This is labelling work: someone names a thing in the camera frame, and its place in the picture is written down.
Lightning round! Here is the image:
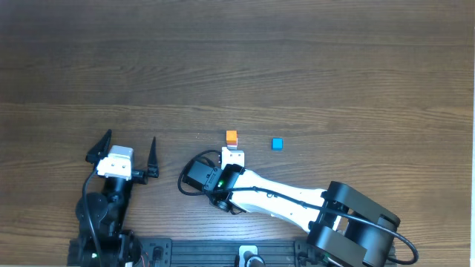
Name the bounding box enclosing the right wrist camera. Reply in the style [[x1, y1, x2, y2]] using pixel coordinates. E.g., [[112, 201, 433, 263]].
[[220, 146, 246, 170]]

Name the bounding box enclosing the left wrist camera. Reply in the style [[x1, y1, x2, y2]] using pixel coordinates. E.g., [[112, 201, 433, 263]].
[[96, 145, 134, 182]]

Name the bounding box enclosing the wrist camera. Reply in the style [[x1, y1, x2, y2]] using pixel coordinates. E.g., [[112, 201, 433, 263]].
[[96, 145, 134, 182], [220, 146, 246, 170]]

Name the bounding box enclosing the mounting rail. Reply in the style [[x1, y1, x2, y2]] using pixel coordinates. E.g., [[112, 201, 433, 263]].
[[68, 237, 397, 267]]

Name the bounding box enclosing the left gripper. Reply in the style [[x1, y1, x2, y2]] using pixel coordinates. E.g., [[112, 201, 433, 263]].
[[85, 128, 160, 185]]

